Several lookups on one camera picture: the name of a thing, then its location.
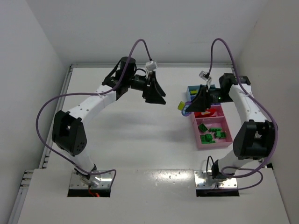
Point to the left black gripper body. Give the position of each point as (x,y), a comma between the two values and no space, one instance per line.
(147,87)

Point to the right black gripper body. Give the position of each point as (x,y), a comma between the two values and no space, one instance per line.
(207,97)

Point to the red round lego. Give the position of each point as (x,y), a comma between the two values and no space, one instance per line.
(205,114)

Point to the purple paw lego piece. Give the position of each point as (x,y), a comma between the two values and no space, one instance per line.
(183,111)

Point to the green lego plate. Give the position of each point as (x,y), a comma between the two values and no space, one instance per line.
(215,129)

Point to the large green plate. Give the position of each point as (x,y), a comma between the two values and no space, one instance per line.
(206,139)

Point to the green base plate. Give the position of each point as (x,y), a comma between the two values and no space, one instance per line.
(216,135)

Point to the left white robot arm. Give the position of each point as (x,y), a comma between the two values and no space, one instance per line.
(69,127)

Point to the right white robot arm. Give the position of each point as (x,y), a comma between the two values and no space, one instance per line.
(258,136)

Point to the small pink container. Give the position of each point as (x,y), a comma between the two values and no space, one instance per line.
(217,108)

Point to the large pink container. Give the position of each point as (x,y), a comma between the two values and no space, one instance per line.
(212,122)

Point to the green square lego in bin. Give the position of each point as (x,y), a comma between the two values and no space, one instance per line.
(223,135)

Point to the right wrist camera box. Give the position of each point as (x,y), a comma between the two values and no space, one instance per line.
(206,77)

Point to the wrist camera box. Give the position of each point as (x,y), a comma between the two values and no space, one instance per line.
(206,77)
(151,66)

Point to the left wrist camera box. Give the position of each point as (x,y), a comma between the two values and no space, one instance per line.
(151,66)

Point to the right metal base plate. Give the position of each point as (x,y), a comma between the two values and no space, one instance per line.
(204,181)

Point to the metal base plate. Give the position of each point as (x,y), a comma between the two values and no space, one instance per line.
(97,182)
(204,181)

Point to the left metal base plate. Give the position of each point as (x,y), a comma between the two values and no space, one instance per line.
(97,182)

